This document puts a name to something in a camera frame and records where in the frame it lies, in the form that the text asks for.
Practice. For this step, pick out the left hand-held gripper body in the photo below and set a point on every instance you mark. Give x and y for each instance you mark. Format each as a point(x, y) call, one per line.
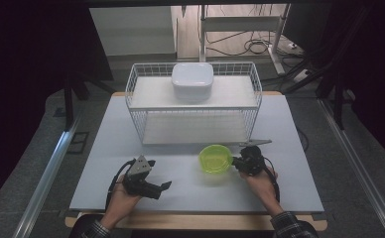
point(139, 177)

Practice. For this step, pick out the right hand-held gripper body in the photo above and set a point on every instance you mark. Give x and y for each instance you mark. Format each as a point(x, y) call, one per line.
point(251, 158)

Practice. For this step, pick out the yellow-green plastic bowl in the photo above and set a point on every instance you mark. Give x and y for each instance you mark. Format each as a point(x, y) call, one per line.
point(215, 159)

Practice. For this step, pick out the white rectangular plastic container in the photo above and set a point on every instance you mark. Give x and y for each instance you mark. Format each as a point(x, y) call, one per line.
point(192, 77)

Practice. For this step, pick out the person's left hand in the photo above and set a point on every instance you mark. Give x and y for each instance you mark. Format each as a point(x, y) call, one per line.
point(121, 201)

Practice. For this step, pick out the person's right hand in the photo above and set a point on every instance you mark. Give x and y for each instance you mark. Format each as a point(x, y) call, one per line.
point(263, 188)

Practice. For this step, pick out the white power strip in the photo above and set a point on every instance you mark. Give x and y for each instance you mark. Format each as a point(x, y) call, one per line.
point(302, 76)

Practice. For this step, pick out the black metal stand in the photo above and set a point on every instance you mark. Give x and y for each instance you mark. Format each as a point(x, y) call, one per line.
point(68, 99)
point(337, 99)

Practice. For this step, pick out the white cabinet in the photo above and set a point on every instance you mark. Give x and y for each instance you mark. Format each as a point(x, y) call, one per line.
point(134, 31)

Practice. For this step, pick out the black floor frame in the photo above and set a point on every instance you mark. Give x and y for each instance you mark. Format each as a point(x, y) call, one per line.
point(78, 142)

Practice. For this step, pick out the aluminium rail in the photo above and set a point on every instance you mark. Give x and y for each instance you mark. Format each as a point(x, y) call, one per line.
point(359, 162)
point(48, 175)

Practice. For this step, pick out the white metal desk frame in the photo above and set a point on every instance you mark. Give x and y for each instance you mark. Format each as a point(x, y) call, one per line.
point(243, 23)

